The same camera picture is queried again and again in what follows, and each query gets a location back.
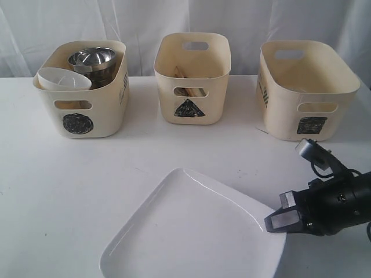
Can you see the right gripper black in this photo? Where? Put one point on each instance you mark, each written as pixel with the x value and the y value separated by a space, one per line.
pixel 325 208

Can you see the white square plate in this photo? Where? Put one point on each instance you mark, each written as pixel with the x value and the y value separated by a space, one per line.
pixel 194 226

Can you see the wooden chopstick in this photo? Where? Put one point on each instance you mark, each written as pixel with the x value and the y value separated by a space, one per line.
pixel 186 91

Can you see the steel bowl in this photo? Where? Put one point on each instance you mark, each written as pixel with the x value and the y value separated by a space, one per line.
pixel 95 63

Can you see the white round bowl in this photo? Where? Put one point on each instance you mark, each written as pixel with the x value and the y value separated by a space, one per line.
pixel 59 79

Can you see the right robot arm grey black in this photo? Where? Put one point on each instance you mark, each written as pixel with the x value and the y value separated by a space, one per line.
pixel 361 191

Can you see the cream bin with square mark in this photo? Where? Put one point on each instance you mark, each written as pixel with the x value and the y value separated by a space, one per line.
pixel 304 89

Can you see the cream bin with triangle mark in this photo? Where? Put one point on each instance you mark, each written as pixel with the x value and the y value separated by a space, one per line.
pixel 206 60

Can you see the cream bin with circle mark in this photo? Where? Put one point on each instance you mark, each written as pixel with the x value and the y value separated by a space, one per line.
pixel 93 113

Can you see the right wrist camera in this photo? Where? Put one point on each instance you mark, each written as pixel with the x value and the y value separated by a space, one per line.
pixel 321 158

